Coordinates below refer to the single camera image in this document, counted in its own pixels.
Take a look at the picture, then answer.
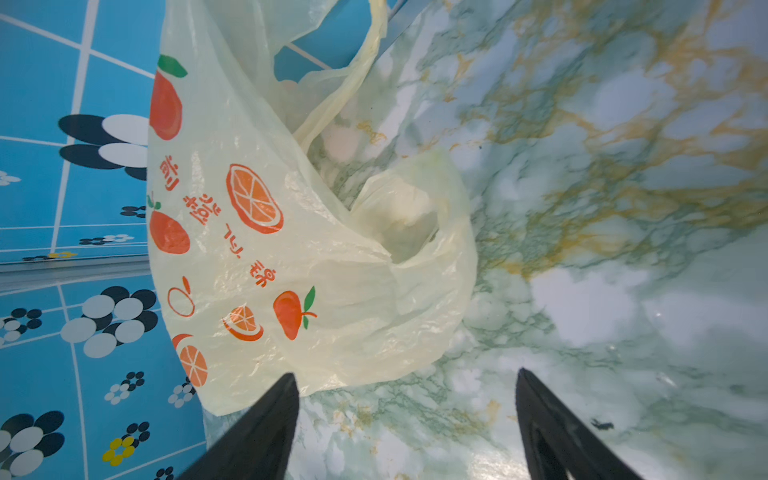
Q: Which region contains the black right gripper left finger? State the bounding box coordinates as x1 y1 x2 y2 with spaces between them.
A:
178 373 300 480

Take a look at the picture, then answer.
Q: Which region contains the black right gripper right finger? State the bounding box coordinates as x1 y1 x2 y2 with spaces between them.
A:
515 368 641 480

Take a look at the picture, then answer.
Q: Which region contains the yellowish printed plastic bag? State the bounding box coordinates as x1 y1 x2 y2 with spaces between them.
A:
147 1 477 416

